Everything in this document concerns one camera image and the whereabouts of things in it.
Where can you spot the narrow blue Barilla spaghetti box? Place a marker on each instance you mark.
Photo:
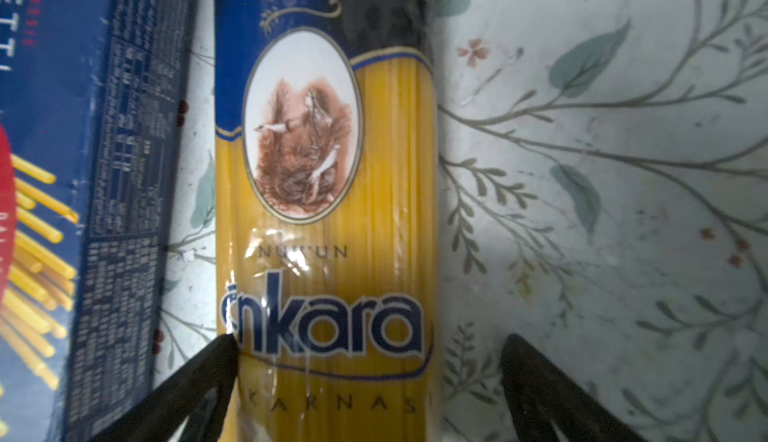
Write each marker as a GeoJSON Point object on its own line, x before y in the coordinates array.
{"type": "Point", "coordinates": [90, 106]}

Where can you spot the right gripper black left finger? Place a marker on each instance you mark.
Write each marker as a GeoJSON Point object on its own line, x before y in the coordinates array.
{"type": "Point", "coordinates": [196, 398]}

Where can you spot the blue yellow spaghetti bag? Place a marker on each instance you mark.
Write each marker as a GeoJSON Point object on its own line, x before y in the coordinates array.
{"type": "Point", "coordinates": [326, 219]}

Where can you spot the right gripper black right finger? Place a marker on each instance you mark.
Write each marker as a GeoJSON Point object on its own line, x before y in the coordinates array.
{"type": "Point", "coordinates": [545, 403]}

